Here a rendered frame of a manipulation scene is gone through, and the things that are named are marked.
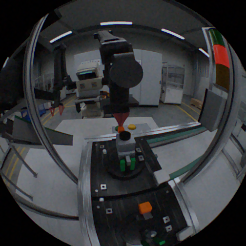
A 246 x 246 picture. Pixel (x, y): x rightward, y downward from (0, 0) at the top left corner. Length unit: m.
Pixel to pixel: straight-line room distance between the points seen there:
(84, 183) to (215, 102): 0.39
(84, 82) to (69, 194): 0.87
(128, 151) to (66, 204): 0.36
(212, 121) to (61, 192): 0.54
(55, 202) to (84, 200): 0.21
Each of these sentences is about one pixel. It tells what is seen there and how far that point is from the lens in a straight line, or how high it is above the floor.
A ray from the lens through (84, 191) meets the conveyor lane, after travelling 0.31.
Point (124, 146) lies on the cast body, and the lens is 0.22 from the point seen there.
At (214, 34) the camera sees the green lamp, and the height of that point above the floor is 1.39.
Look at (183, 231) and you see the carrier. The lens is 0.32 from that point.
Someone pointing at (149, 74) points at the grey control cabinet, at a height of 1.28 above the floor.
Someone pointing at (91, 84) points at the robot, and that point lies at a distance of 0.90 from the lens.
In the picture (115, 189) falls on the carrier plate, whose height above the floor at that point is 0.97.
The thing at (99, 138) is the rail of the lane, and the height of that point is 0.96.
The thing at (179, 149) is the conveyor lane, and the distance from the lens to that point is 0.51.
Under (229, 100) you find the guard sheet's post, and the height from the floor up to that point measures 1.24.
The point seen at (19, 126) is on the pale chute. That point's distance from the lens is 0.22.
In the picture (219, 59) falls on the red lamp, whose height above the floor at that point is 1.32.
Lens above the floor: 1.24
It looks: 31 degrees down
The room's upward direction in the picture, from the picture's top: straight up
